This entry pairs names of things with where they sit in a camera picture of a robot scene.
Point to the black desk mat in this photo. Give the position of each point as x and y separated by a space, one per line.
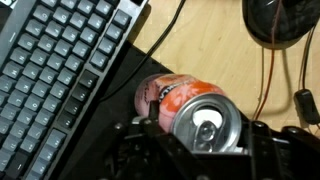
110 110

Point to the black gooseneck desk lamp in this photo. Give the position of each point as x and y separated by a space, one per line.
283 20

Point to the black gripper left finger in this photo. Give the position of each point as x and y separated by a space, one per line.
150 153

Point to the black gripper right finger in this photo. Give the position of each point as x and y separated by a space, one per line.
286 156

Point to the pink soda can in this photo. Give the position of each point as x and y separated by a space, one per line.
186 96

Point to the grey black keyboard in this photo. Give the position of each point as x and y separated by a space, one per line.
50 66

